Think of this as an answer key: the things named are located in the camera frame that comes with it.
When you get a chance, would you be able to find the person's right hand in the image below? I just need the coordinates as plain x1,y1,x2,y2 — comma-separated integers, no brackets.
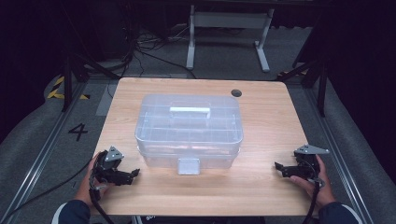
290,155,337,210

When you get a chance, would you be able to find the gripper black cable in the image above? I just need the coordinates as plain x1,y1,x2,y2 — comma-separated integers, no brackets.
89,186,116,224
299,181,322,224

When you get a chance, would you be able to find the black metal stand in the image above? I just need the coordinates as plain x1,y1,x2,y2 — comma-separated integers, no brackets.
60,51,121,113
276,55,329,118

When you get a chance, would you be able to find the white metal desk frame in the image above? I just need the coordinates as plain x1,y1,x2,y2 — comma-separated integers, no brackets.
185,4,276,74

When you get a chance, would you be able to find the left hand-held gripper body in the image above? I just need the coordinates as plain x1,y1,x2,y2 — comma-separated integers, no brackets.
89,146,125,188

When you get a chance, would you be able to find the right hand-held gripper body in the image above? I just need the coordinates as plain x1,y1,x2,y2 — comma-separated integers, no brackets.
293,144,331,182

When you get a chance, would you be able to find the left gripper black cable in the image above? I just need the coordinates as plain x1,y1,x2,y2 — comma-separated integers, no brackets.
89,186,116,224

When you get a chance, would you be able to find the bundle of black floor cables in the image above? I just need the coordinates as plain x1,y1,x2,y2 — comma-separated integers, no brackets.
123,26,198,80

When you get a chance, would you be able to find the clear plastic storage box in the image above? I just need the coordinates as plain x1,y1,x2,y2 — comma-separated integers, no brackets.
134,93,245,175

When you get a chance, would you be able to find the thin black floor cable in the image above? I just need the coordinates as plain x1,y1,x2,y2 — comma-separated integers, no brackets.
0,157,95,224

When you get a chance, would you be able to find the person's left hand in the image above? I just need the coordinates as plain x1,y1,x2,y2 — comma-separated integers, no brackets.
74,151,115,208

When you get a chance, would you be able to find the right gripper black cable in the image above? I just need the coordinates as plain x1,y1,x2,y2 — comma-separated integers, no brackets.
299,181,322,224

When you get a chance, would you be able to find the yellow black floor tape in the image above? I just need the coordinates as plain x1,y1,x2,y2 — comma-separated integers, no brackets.
46,76,92,101

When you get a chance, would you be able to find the metal floor rail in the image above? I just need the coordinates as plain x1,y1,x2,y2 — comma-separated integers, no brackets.
303,86,375,224
0,79,90,224

